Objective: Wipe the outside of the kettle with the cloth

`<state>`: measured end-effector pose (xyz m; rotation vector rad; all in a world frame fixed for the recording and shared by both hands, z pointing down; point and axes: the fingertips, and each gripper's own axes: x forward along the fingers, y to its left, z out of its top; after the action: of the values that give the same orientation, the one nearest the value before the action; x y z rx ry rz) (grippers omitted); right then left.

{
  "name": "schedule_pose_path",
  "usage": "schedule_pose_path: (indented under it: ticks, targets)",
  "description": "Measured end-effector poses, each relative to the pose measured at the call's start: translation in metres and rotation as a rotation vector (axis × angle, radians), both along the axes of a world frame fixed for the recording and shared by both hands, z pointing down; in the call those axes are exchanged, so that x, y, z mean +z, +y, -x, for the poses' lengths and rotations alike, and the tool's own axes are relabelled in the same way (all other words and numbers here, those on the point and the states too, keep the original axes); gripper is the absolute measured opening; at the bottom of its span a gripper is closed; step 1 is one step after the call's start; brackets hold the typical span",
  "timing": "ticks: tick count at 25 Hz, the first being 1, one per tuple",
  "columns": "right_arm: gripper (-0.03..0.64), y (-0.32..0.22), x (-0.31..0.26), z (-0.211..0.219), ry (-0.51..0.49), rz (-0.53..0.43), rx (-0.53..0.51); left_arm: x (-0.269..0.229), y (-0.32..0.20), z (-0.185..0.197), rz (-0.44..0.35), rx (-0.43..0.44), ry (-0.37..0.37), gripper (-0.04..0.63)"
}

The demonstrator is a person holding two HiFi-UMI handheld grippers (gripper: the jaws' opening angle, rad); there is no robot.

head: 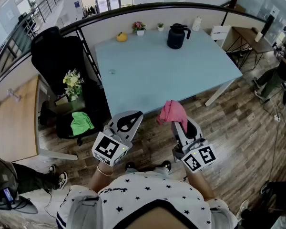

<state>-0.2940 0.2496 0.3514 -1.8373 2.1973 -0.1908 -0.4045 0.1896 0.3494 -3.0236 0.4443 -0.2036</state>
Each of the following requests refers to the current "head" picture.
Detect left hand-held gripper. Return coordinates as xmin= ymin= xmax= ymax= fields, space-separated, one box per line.
xmin=92 ymin=110 xmax=144 ymax=167

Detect gold bracelet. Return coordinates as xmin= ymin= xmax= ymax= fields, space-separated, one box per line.
xmin=96 ymin=163 xmax=114 ymax=177

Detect pink cloth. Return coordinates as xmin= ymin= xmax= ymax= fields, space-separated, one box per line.
xmin=156 ymin=100 xmax=188 ymax=134

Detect white and yellow flower bouquet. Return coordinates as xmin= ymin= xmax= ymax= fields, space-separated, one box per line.
xmin=62 ymin=68 xmax=84 ymax=102

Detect white table leg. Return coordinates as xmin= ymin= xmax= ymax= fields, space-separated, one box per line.
xmin=204 ymin=79 xmax=236 ymax=107

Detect wooden desk with black legs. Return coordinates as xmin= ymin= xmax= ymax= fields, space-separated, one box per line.
xmin=225 ymin=26 xmax=275 ymax=70

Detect white chair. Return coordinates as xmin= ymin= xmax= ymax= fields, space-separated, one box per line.
xmin=210 ymin=24 xmax=232 ymax=49

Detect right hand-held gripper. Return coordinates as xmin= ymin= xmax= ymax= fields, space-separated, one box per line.
xmin=172 ymin=117 xmax=217 ymax=174

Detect white ceramic bottle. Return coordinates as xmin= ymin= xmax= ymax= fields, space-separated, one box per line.
xmin=192 ymin=15 xmax=203 ymax=31

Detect person's left forearm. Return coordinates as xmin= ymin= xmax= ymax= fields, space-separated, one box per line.
xmin=89 ymin=162 xmax=114 ymax=193

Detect yellow pumpkin ornament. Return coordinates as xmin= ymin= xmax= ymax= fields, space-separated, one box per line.
xmin=116 ymin=31 xmax=128 ymax=42

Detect black cylinder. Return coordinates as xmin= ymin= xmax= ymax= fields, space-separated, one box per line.
xmin=262 ymin=15 xmax=275 ymax=37

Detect wooden desk with white frame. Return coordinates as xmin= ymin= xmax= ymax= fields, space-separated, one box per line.
xmin=0 ymin=74 xmax=78 ymax=163

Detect pink dumbbell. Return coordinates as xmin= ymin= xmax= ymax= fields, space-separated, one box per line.
xmin=0 ymin=87 xmax=22 ymax=108

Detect black office chair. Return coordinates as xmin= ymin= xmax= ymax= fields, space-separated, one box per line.
xmin=31 ymin=26 xmax=110 ymax=146

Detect black partition rail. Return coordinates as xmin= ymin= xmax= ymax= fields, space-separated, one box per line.
xmin=0 ymin=1 xmax=269 ymax=90

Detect white star print shirt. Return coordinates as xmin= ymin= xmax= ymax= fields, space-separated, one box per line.
xmin=56 ymin=171 xmax=239 ymax=229

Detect person's right forearm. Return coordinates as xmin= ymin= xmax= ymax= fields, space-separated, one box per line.
xmin=185 ymin=168 xmax=216 ymax=200

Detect green cloth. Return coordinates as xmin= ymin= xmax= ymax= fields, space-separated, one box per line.
xmin=70 ymin=111 xmax=95 ymax=137

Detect person's black shoe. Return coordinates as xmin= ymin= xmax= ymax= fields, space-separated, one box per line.
xmin=161 ymin=160 xmax=172 ymax=172
xmin=125 ymin=161 xmax=137 ymax=173

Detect pink flowers in white pot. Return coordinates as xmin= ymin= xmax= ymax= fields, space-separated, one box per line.
xmin=132 ymin=21 xmax=146 ymax=36

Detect dark blue kettle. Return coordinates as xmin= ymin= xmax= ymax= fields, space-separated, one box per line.
xmin=167 ymin=23 xmax=192 ymax=50

